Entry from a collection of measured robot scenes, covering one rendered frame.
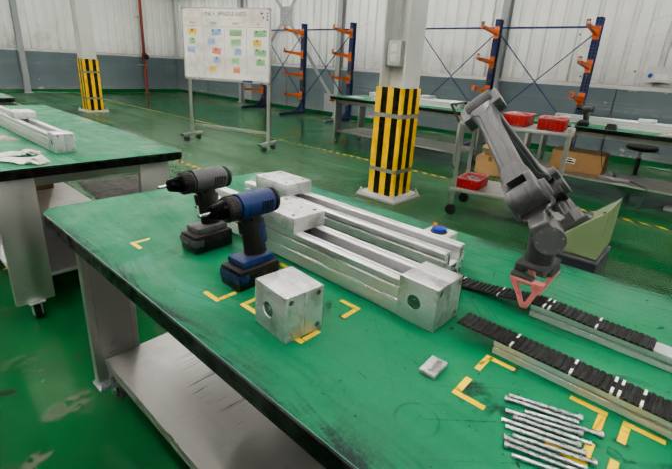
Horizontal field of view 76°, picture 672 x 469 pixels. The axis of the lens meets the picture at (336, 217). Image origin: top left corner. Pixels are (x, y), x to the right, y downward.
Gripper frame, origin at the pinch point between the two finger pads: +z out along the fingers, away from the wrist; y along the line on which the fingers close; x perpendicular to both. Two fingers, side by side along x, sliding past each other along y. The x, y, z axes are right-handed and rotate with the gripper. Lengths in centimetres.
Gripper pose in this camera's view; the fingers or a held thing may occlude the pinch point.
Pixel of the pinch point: (529, 297)
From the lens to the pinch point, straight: 105.5
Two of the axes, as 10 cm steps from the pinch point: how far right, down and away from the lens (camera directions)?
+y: -6.8, 2.1, -7.0
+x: 7.3, 2.7, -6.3
